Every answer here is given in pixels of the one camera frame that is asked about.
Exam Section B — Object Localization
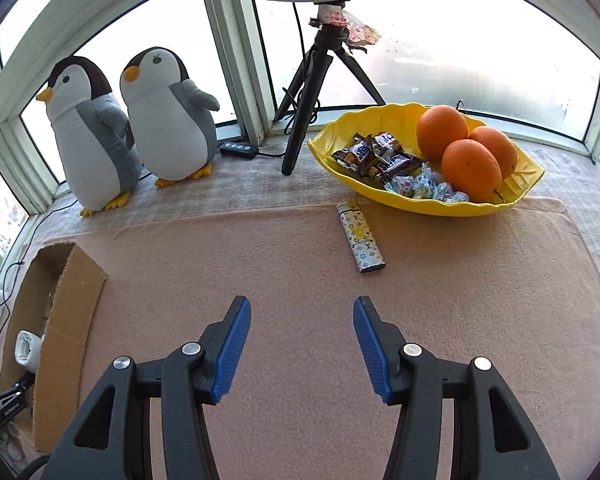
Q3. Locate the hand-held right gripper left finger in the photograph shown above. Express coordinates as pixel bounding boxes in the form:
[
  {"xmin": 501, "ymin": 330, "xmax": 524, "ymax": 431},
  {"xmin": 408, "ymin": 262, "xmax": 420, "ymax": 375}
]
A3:
[{"xmin": 50, "ymin": 295, "xmax": 253, "ymax": 480}]

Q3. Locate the black inline remote control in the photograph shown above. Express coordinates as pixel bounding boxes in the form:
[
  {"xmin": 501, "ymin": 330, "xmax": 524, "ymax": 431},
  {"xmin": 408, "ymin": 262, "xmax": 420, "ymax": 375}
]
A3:
[{"xmin": 218, "ymin": 141, "xmax": 259, "ymax": 161}]

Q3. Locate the checkered grey cloth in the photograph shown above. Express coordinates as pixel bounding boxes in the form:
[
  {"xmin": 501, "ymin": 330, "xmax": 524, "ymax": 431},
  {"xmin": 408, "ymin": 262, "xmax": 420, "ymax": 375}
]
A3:
[{"xmin": 25, "ymin": 135, "xmax": 600, "ymax": 281}]

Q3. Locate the pile of chocolate bars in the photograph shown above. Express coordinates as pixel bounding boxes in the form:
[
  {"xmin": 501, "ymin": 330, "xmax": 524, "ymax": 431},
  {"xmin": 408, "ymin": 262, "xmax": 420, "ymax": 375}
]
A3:
[{"xmin": 331, "ymin": 132, "xmax": 425, "ymax": 184}]

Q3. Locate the black loose cable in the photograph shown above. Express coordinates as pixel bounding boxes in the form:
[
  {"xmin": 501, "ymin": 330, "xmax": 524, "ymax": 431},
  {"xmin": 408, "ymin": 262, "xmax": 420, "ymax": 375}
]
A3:
[{"xmin": 0, "ymin": 260, "xmax": 26, "ymax": 302}]

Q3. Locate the orange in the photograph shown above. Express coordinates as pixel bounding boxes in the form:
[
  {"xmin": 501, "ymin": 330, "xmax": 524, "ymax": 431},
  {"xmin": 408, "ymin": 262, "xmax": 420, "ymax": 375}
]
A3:
[
  {"xmin": 416, "ymin": 105, "xmax": 469, "ymax": 162},
  {"xmin": 467, "ymin": 126, "xmax": 518, "ymax": 179},
  {"xmin": 441, "ymin": 139, "xmax": 502, "ymax": 202}
]

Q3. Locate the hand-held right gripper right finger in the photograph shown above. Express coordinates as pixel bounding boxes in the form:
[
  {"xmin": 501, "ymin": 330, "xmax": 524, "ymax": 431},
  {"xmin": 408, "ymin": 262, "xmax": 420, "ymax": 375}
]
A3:
[{"xmin": 352, "ymin": 295, "xmax": 561, "ymax": 480}]

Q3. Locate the white round speaker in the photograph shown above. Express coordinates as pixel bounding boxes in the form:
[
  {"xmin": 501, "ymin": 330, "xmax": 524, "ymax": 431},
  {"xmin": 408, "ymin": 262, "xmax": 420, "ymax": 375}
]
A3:
[{"xmin": 14, "ymin": 329, "xmax": 44, "ymax": 375}]

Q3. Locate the brown cardboard box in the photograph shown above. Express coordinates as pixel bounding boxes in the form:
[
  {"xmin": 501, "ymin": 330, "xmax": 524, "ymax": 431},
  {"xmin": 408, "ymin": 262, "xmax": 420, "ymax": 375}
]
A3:
[{"xmin": 2, "ymin": 242, "xmax": 108, "ymax": 453}]

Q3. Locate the small penguin plush toy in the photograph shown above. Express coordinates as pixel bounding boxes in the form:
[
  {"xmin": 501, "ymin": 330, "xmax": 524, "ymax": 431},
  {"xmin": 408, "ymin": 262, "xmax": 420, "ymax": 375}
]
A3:
[{"xmin": 119, "ymin": 47, "xmax": 222, "ymax": 189}]

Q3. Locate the patterned lighter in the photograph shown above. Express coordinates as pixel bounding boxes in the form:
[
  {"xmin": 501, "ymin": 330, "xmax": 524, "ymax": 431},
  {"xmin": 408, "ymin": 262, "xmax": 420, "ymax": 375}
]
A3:
[{"xmin": 336, "ymin": 201, "xmax": 386, "ymax": 275}]

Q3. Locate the large penguin plush toy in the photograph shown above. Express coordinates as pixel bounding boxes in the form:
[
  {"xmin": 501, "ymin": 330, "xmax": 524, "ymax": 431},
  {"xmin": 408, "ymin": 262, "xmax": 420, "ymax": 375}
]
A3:
[{"xmin": 35, "ymin": 55, "xmax": 143, "ymax": 217}]

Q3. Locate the pile of blue wrapped candies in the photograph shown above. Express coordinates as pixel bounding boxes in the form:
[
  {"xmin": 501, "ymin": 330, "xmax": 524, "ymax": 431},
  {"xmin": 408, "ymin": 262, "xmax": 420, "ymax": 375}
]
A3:
[{"xmin": 383, "ymin": 162, "xmax": 471, "ymax": 205}]

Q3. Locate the red and white paper tag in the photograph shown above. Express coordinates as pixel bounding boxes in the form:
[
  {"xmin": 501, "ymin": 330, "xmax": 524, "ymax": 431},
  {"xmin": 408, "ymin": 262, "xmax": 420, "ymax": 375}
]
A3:
[{"xmin": 309, "ymin": 4, "xmax": 383, "ymax": 54}]

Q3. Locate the yellow leaf-shaped bowl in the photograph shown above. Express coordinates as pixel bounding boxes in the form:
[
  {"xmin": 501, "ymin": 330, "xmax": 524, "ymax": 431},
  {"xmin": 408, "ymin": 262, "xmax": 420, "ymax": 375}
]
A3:
[{"xmin": 307, "ymin": 102, "xmax": 546, "ymax": 218}]

